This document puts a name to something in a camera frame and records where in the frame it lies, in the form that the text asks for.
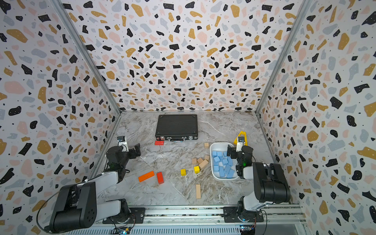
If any white plastic tray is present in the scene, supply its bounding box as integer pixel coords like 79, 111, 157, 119
210, 142, 239, 181

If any blue block top cluster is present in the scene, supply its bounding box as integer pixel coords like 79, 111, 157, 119
219, 166, 226, 178

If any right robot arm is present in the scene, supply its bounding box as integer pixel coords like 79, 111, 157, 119
223, 146, 291, 223

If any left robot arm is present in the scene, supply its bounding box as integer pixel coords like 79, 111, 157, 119
38, 142, 146, 234

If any yellow triangle block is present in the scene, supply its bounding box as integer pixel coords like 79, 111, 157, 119
234, 131, 248, 146

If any small red block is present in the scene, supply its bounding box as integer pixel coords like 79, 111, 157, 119
155, 141, 164, 146

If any orange long block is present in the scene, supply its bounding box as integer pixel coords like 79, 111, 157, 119
138, 171, 155, 183

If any wood block cluster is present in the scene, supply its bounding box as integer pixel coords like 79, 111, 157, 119
192, 155, 210, 168

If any red upright block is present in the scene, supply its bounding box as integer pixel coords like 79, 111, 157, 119
157, 172, 164, 185

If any yellow cube right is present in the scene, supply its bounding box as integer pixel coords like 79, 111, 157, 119
194, 166, 200, 174

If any long natural wood block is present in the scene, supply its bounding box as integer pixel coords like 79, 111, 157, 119
195, 184, 201, 199

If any black hard case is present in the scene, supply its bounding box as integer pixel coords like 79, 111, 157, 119
155, 115, 198, 142

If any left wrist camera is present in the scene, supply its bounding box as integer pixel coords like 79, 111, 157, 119
117, 136, 128, 148

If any aluminium front rail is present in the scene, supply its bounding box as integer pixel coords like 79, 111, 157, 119
70, 204, 310, 235

